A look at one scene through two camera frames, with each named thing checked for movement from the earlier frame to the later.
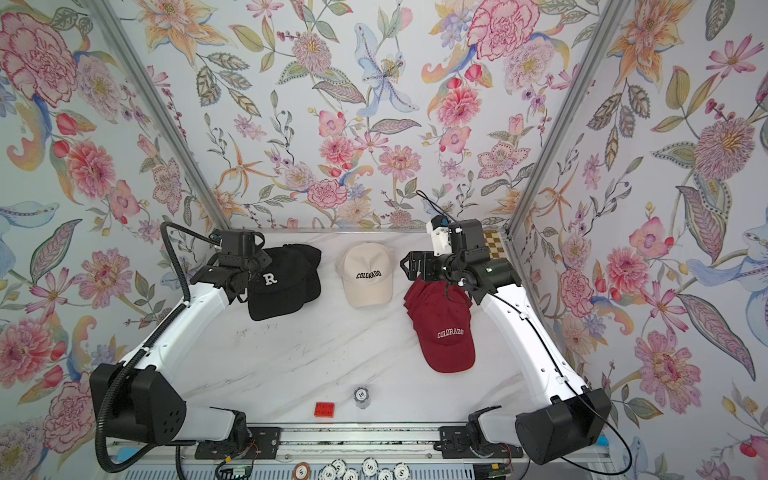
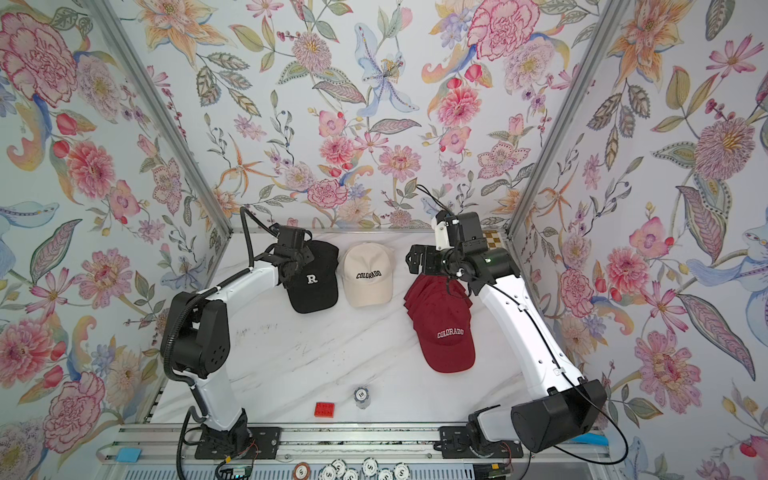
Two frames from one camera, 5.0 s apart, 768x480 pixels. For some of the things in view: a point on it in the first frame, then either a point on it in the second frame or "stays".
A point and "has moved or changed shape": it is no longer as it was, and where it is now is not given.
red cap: (437, 303) stays
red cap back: (442, 326) stays
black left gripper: (260, 254) → (307, 254)
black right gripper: (431, 261) stays
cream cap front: (366, 270) stays
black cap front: (280, 286) has moved or changed shape
